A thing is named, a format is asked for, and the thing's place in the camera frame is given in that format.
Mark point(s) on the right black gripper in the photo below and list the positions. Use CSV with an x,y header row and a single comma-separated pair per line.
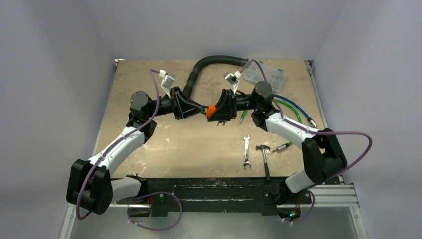
x,y
232,105

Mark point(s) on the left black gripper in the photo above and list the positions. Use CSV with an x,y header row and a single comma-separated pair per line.
x,y
182,106

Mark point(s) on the orange black padlock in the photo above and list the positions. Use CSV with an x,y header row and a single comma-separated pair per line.
x,y
209,111

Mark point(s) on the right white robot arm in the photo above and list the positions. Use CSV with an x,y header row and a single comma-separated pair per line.
x,y
322,154

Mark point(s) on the small black hammer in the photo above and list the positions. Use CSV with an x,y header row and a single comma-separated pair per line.
x,y
264,149

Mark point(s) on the silver open-end wrench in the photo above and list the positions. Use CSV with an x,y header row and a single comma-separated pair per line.
x,y
246,159

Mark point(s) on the clear plastic organizer box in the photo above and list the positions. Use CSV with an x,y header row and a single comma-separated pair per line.
x,y
275,77

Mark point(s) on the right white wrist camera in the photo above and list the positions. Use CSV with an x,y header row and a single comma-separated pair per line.
x,y
233,79

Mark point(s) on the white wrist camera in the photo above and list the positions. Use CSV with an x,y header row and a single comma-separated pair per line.
x,y
233,79
167,81

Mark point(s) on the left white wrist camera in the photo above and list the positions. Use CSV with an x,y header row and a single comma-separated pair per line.
x,y
167,81

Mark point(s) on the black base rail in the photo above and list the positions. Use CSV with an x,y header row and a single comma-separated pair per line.
x,y
219,195

